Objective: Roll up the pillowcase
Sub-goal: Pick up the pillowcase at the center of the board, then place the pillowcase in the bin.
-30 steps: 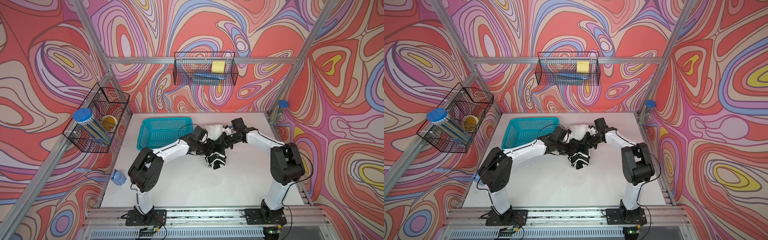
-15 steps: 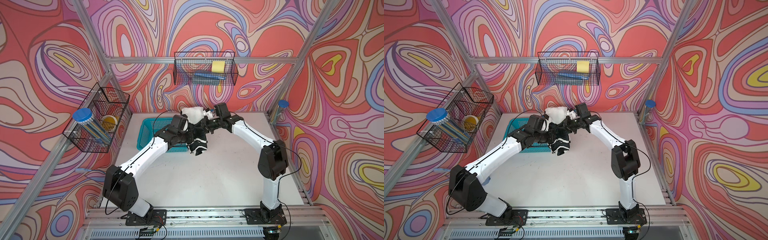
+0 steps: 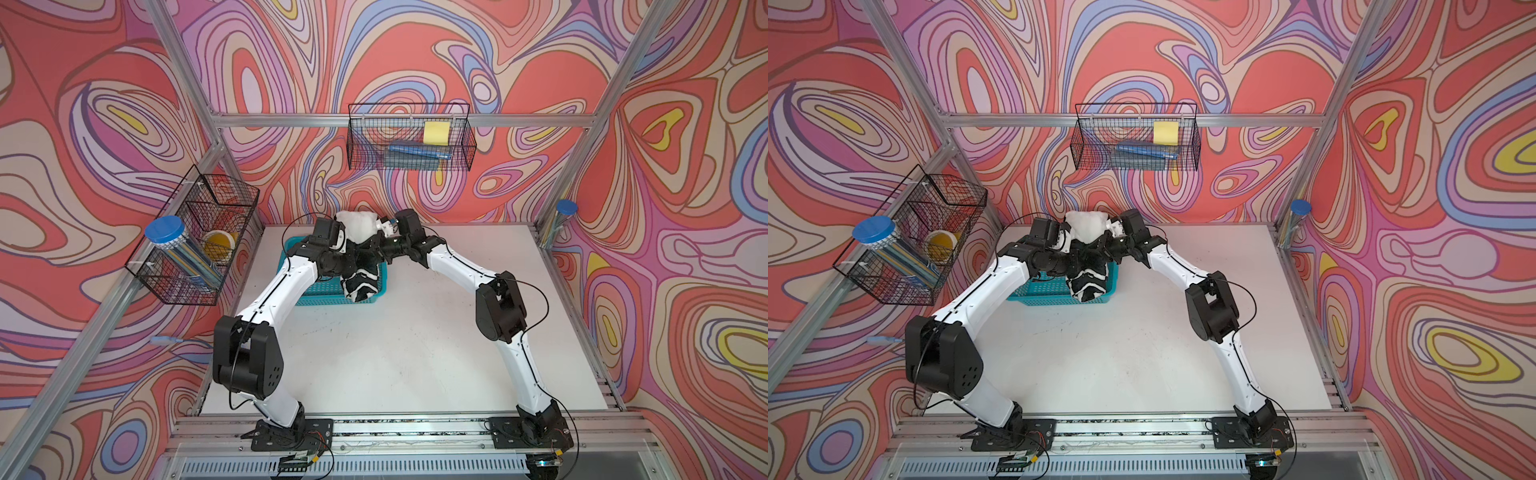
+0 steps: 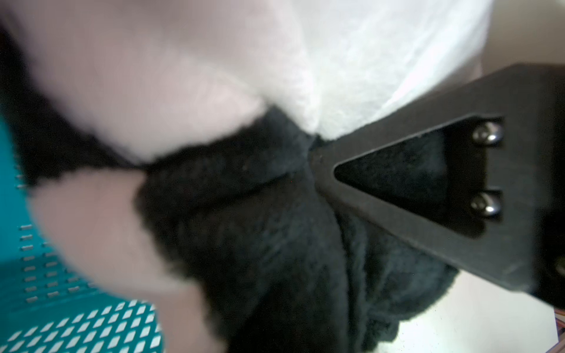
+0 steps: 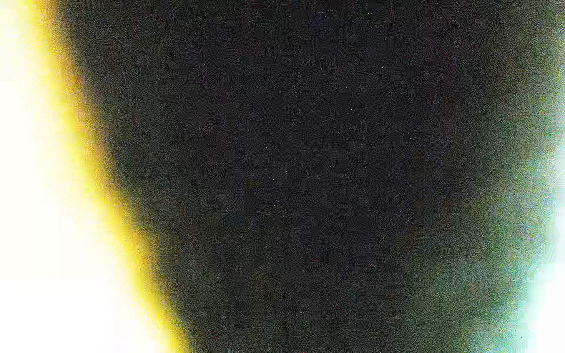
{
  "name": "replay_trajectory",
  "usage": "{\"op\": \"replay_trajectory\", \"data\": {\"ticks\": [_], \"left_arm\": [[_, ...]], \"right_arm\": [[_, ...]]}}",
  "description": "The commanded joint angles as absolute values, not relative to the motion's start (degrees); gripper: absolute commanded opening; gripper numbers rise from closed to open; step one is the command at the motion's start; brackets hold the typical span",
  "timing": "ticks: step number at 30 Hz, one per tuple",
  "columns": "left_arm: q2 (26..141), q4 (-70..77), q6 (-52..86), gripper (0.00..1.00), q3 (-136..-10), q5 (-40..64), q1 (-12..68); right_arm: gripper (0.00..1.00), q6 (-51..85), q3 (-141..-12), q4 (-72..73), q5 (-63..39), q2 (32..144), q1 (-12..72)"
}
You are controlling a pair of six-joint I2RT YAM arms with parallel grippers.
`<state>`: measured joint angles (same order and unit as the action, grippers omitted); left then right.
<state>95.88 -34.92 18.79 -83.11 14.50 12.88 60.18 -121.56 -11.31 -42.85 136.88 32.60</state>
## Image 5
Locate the black white checkered pillowcase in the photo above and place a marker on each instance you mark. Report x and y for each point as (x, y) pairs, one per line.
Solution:
(334, 176)

